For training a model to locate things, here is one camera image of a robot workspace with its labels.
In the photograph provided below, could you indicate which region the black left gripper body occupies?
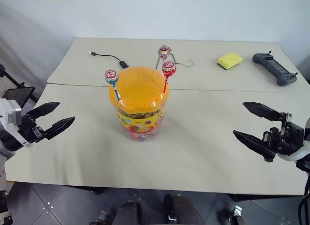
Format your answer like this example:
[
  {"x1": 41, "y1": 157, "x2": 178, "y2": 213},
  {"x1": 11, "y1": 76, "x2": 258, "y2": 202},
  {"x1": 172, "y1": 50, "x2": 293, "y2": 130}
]
[{"x1": 18, "y1": 113, "x2": 47, "y2": 145}]

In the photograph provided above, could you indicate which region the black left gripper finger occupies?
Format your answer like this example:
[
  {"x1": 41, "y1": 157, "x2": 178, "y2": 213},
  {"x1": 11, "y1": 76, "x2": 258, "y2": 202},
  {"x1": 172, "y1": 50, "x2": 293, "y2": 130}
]
[
  {"x1": 27, "y1": 102, "x2": 61, "y2": 119},
  {"x1": 43, "y1": 116, "x2": 76, "y2": 141}
]

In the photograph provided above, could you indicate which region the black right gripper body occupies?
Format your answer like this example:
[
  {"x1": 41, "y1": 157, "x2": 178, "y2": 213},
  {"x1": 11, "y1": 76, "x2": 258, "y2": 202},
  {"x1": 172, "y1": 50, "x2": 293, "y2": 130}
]
[{"x1": 262, "y1": 112, "x2": 305, "y2": 157}]

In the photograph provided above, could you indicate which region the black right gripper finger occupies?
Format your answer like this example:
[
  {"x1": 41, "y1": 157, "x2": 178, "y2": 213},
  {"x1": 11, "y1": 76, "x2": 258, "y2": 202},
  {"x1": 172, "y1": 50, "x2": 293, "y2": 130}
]
[
  {"x1": 242, "y1": 101, "x2": 283, "y2": 122},
  {"x1": 232, "y1": 130, "x2": 279, "y2": 163}
]

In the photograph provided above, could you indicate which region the lollipop with blue stick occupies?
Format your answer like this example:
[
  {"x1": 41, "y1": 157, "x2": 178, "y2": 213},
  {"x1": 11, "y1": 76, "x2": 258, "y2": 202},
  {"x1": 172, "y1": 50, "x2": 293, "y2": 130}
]
[{"x1": 104, "y1": 69, "x2": 121, "y2": 102}]

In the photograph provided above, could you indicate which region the lollipop with red stick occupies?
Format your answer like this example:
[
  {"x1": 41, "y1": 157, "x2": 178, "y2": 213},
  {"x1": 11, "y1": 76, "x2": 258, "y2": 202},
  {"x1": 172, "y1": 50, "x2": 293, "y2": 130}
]
[{"x1": 161, "y1": 61, "x2": 177, "y2": 94}]

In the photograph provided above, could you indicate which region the lollipop with green stick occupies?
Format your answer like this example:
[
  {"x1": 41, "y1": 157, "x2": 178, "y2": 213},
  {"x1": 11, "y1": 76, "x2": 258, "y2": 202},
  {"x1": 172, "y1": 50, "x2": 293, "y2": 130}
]
[{"x1": 155, "y1": 44, "x2": 172, "y2": 68}]

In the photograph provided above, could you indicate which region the black tablet on tripod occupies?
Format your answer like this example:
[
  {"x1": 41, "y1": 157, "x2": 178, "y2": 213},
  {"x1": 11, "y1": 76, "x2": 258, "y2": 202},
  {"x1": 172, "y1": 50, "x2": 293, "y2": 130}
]
[{"x1": 0, "y1": 64, "x2": 39, "y2": 110}]

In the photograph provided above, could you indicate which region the grey handheld controller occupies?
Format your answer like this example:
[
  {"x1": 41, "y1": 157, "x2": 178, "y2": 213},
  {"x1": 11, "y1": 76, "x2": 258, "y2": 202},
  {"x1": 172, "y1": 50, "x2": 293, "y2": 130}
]
[{"x1": 252, "y1": 50, "x2": 298, "y2": 87}]

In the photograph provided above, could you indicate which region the yellow sponge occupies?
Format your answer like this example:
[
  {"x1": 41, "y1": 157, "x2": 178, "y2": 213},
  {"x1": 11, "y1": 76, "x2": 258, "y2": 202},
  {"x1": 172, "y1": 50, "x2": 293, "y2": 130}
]
[{"x1": 217, "y1": 52, "x2": 244, "y2": 71}]

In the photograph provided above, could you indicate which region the clear plastic candy jar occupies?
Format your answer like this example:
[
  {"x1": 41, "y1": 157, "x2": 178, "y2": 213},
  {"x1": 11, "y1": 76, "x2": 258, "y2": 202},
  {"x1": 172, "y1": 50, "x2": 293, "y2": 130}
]
[{"x1": 115, "y1": 105, "x2": 167, "y2": 143}]

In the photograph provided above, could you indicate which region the orange perforated jar lid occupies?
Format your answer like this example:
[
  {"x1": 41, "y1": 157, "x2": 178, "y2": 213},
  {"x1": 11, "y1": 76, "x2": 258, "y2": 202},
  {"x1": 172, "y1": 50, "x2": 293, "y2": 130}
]
[{"x1": 108, "y1": 65, "x2": 171, "y2": 115}]

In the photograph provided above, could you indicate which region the dark rounded shape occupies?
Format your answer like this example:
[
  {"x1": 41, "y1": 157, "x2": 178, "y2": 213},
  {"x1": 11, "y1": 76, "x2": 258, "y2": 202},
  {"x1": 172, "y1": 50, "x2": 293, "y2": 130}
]
[
  {"x1": 164, "y1": 194, "x2": 207, "y2": 225},
  {"x1": 113, "y1": 200, "x2": 144, "y2": 225}
]

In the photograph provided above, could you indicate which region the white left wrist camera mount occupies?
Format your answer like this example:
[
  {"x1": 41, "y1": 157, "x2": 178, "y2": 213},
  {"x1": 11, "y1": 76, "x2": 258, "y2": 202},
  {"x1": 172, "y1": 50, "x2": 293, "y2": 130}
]
[{"x1": 0, "y1": 98, "x2": 33, "y2": 148}]

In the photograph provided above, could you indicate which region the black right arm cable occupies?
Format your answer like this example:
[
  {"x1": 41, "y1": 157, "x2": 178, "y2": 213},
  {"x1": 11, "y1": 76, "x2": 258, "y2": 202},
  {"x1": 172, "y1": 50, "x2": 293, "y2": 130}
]
[{"x1": 298, "y1": 173, "x2": 310, "y2": 225}]

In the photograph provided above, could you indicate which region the black USB cable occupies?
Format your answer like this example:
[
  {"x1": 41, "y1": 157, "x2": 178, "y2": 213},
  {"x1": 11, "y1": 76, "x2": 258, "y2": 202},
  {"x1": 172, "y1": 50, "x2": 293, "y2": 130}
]
[{"x1": 88, "y1": 50, "x2": 130, "y2": 68}]

